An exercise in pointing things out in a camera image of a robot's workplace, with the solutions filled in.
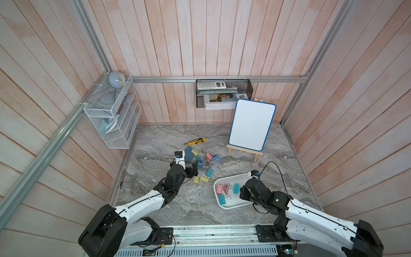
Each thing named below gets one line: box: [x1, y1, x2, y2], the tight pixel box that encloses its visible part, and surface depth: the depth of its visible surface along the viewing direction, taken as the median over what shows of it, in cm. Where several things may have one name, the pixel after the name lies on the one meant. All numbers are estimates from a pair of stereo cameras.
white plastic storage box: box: [213, 173, 254, 210], surface depth 87 cm
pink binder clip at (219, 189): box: [216, 184, 223, 195], surface depth 87 cm
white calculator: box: [196, 81, 227, 90], surface depth 92 cm
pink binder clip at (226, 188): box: [223, 183, 229, 195], surface depth 86 cm
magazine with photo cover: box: [203, 92, 249, 110], surface depth 95 cm
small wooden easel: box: [226, 144, 263, 163], surface depth 100 cm
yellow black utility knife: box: [183, 137, 207, 146], surface depth 110 cm
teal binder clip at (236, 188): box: [233, 183, 240, 194], surface depth 86 cm
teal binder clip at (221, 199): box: [218, 193, 227, 206], surface depth 85 cm
